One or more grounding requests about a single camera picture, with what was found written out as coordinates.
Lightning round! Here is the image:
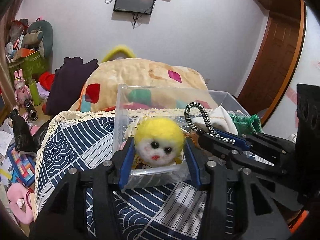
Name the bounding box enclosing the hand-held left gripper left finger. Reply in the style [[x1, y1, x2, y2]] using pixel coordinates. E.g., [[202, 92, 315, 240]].
[[29, 136, 137, 240]]

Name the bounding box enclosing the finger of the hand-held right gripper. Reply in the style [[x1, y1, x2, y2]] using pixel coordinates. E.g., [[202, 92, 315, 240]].
[[234, 132, 297, 166], [199, 132, 310, 212]]

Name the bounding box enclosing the pink plush toy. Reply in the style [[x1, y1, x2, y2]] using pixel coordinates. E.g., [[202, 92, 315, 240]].
[[6, 182, 34, 224]]

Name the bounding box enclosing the pink rabbit toy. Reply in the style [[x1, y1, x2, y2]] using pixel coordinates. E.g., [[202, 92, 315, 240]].
[[14, 69, 29, 105]]

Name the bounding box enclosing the black white braided cord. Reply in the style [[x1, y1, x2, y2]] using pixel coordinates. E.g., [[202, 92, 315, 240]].
[[184, 102, 236, 145]]

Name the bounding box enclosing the yellow-haired felt doll head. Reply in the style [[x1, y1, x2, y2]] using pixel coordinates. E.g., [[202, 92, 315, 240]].
[[134, 117, 198, 166]]

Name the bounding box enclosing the orange cardboard box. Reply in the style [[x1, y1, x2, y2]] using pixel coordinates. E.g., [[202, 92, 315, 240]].
[[17, 49, 35, 59]]

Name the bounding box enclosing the blue wave-pattern tablecloth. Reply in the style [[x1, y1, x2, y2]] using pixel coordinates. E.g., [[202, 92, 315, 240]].
[[34, 107, 250, 240]]

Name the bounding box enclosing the black power cable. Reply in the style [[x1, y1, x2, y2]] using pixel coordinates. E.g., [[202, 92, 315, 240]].
[[132, 12, 142, 29]]

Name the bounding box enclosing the pile of papers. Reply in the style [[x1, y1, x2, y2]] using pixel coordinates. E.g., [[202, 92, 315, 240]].
[[0, 120, 38, 188]]

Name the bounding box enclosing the wooden door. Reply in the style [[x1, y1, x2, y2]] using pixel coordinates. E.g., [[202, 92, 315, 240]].
[[236, 0, 307, 126]]

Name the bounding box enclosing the beige patterned quilt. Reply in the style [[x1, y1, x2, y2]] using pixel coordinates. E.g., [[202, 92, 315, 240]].
[[70, 58, 218, 113]]

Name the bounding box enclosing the small black wall monitor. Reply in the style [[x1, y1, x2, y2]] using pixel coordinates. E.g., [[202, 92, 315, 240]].
[[113, 0, 157, 15]]

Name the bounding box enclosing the dark purple cloth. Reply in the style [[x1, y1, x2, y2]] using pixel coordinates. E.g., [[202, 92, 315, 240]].
[[46, 57, 99, 115]]

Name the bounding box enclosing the red cloth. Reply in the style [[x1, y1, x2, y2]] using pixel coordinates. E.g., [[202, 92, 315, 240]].
[[39, 72, 57, 90]]

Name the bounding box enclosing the black flashlight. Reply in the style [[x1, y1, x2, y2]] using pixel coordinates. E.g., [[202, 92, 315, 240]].
[[24, 99, 38, 121]]

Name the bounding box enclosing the white sock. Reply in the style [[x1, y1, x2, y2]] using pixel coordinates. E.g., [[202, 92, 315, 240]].
[[192, 106, 238, 137]]

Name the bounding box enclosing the green bottle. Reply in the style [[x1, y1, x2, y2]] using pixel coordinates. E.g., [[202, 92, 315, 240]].
[[28, 78, 42, 106]]

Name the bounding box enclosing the green knit sock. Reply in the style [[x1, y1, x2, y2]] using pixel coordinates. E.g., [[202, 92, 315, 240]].
[[229, 114, 263, 137]]

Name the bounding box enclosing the green cardboard box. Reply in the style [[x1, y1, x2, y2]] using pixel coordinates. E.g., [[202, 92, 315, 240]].
[[7, 50, 48, 85]]

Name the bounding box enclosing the clear plastic storage bin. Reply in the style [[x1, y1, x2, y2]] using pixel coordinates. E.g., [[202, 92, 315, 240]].
[[112, 84, 250, 189]]

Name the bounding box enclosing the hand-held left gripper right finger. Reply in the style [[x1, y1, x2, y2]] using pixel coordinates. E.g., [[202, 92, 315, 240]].
[[184, 140, 292, 240]]

